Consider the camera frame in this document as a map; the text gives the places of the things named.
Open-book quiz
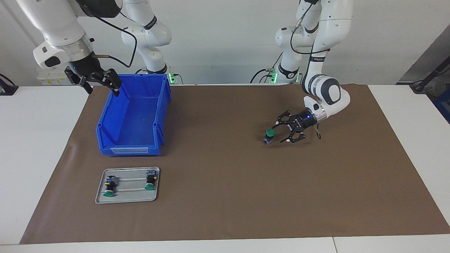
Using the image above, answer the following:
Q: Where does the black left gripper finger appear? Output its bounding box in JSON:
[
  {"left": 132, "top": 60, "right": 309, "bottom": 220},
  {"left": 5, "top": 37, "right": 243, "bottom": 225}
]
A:
[
  {"left": 271, "top": 110, "right": 299, "bottom": 129},
  {"left": 280, "top": 132, "right": 306, "bottom": 143}
]

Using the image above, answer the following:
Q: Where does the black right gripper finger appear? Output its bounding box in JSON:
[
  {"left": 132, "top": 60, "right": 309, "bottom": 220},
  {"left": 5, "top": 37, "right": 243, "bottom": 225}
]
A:
[
  {"left": 102, "top": 69, "right": 123, "bottom": 97},
  {"left": 64, "top": 70, "right": 94, "bottom": 95}
]

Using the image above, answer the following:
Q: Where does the blue plastic storage bin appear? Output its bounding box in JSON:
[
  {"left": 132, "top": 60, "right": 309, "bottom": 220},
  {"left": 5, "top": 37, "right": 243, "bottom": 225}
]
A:
[{"left": 96, "top": 73, "right": 172, "bottom": 156}]

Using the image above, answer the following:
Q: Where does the black table clamp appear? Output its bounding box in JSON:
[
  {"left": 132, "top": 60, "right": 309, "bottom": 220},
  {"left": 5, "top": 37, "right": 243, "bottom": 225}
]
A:
[{"left": 0, "top": 74, "right": 19, "bottom": 96}]

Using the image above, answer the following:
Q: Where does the brown paper table mat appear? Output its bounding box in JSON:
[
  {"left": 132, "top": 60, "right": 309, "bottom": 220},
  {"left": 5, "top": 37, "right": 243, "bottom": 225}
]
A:
[{"left": 19, "top": 84, "right": 450, "bottom": 245}]

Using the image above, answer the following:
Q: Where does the silver metal tray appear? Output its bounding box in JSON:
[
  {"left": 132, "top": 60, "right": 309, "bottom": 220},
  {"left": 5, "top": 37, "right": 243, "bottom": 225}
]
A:
[{"left": 95, "top": 167, "right": 160, "bottom": 204}]

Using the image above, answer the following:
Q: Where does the black stand pole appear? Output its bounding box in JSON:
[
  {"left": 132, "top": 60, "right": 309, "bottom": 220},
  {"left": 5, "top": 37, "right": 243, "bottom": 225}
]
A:
[{"left": 410, "top": 56, "right": 450, "bottom": 93}]

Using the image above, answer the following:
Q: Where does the blue crate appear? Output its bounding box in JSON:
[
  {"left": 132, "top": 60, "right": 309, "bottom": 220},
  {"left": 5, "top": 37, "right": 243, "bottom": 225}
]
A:
[{"left": 433, "top": 88, "right": 450, "bottom": 124}]

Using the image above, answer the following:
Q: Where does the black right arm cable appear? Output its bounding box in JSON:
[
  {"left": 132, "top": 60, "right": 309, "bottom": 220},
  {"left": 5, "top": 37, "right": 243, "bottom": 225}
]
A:
[{"left": 81, "top": 0, "right": 138, "bottom": 68}]

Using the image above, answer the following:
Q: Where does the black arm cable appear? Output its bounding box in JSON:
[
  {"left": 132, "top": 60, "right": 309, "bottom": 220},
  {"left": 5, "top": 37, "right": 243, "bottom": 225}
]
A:
[
  {"left": 81, "top": 0, "right": 138, "bottom": 68},
  {"left": 290, "top": 0, "right": 331, "bottom": 139}
]

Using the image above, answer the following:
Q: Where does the black left base cable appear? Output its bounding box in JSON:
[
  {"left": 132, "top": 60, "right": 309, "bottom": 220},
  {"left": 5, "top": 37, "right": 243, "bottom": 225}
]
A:
[{"left": 250, "top": 53, "right": 282, "bottom": 84}]

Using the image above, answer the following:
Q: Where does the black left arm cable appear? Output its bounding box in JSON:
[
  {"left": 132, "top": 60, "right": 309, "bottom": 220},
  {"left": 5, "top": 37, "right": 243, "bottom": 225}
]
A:
[{"left": 290, "top": 0, "right": 331, "bottom": 139}]

